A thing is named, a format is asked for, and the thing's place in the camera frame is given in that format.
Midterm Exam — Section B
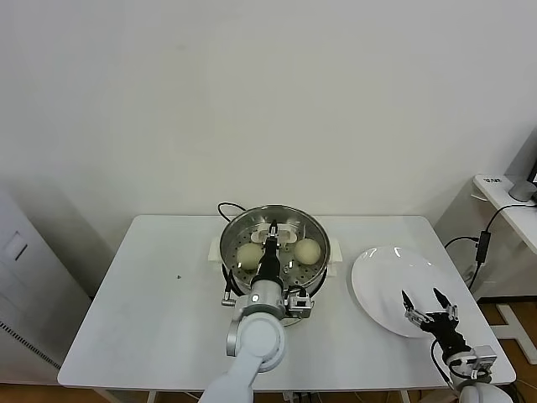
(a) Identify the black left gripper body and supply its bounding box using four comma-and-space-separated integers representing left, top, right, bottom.
253, 249, 283, 281

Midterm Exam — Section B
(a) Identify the black cooker power cord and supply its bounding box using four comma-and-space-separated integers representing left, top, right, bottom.
216, 202, 248, 223

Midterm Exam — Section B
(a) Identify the white side desk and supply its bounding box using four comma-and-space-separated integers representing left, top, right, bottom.
472, 174, 537, 366

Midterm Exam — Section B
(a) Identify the round glass pot lid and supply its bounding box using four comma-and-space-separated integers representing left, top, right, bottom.
221, 204, 330, 293

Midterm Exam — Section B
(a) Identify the black adapter cable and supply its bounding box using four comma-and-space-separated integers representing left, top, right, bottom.
443, 204, 537, 293

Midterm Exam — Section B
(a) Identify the light grey cabinet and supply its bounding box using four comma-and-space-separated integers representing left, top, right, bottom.
0, 184, 91, 366

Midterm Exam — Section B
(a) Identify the white round plate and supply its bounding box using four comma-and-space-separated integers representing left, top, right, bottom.
350, 246, 457, 339

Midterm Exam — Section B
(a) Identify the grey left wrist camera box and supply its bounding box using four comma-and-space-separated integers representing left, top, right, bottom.
284, 289, 315, 320

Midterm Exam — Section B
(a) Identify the black power adapter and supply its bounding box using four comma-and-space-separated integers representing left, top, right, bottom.
475, 230, 491, 264

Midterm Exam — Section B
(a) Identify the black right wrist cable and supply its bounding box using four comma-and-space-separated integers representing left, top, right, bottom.
430, 339, 452, 381

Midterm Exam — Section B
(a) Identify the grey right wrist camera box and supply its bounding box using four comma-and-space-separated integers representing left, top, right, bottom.
472, 344, 498, 373

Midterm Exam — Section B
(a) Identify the grey cylindrical stand base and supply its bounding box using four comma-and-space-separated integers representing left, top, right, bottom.
507, 181, 532, 203

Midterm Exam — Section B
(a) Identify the stainless steel steamer basket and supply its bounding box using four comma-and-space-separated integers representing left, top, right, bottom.
220, 204, 331, 300

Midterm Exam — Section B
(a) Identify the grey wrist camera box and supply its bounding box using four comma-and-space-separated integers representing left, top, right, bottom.
284, 289, 315, 320
472, 344, 498, 373

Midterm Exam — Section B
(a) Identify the white steamed baozi bun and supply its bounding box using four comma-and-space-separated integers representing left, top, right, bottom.
236, 243, 263, 270
293, 238, 322, 266

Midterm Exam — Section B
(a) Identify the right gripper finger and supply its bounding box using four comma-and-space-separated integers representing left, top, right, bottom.
435, 288, 458, 322
401, 290, 429, 328

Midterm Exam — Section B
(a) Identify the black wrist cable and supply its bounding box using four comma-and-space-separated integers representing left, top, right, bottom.
221, 268, 238, 308
430, 339, 452, 381

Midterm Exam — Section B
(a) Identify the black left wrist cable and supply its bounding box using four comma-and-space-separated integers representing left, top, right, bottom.
221, 268, 238, 308

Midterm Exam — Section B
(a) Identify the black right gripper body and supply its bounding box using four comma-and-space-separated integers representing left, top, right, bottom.
422, 313, 467, 358

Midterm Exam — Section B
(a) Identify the cream electric cooker base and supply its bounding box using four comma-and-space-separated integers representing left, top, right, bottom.
208, 237, 343, 328

